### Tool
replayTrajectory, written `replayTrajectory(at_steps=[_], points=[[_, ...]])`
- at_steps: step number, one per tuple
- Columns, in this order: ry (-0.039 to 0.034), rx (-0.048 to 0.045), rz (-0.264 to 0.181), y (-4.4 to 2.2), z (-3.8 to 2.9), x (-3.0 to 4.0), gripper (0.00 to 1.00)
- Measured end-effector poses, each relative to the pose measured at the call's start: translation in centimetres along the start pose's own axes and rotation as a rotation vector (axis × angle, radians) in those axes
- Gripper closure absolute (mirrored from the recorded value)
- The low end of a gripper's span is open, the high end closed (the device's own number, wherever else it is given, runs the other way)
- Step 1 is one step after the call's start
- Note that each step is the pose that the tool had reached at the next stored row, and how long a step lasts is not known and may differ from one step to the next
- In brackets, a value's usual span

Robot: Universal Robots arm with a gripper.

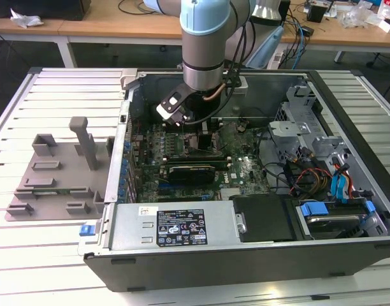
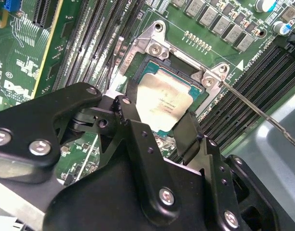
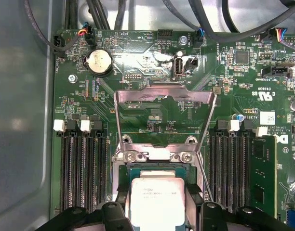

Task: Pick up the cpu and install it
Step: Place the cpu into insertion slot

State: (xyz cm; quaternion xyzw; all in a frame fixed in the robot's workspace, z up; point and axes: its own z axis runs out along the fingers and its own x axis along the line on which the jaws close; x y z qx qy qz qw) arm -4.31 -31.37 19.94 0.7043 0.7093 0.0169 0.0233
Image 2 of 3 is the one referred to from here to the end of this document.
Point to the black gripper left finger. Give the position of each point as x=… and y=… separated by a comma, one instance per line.
x=29, y=120

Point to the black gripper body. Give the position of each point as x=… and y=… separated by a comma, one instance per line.
x=101, y=204

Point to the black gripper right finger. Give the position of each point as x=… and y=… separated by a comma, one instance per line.
x=216, y=156

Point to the silver CPU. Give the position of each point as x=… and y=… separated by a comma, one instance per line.
x=162, y=96

